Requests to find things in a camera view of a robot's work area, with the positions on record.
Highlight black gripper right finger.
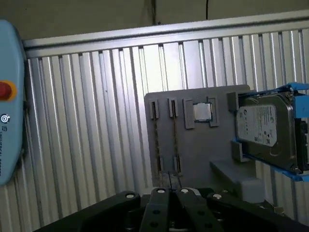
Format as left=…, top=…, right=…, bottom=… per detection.
left=170, top=172, right=307, bottom=232

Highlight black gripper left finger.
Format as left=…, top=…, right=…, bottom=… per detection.
left=40, top=172, right=171, bottom=232

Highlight RAM stick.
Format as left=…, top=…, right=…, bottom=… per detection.
left=152, top=101, right=163, bottom=174
left=170, top=100, right=182, bottom=178

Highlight grey plastic parts rack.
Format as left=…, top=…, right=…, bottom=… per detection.
left=144, top=84, right=266, bottom=203

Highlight silver topped CPU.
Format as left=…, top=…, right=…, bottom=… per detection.
left=193, top=102, right=213, bottom=123

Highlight hard disk in blue carrier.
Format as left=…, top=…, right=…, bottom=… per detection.
left=231, top=82, right=309, bottom=182

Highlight pale blue teach pendant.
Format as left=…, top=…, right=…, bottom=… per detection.
left=0, top=19, right=25, bottom=187

